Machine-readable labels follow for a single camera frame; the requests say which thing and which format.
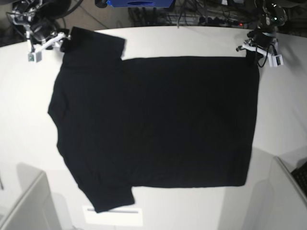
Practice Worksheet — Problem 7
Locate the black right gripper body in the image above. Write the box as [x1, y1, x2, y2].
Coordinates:
[30, 20, 54, 43]

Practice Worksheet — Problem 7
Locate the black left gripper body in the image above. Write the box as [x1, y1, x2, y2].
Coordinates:
[248, 30, 276, 48]

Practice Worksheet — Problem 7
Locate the black T-shirt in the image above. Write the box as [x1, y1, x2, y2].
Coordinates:
[48, 27, 260, 213]

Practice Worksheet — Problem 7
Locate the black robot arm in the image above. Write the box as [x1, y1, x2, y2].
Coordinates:
[7, 0, 71, 53]
[236, 0, 287, 56]

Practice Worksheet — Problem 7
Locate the black power strip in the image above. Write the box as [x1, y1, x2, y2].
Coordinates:
[207, 17, 244, 27]

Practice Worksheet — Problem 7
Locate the blue box on stand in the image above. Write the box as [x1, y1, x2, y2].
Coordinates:
[106, 0, 173, 8]

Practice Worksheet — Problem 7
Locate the black keyboard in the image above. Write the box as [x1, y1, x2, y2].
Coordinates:
[291, 164, 307, 195]

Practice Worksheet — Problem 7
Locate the grey partition panel right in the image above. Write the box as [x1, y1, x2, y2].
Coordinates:
[270, 157, 307, 230]

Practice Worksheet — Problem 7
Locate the grey partition panel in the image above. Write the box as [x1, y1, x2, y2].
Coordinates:
[270, 157, 307, 230]
[0, 172, 62, 230]

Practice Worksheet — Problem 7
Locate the grey partition panel left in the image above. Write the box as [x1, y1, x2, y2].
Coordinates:
[0, 172, 62, 230]

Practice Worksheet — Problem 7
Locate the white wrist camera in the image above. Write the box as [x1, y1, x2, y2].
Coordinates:
[28, 52, 42, 63]
[268, 54, 283, 68]

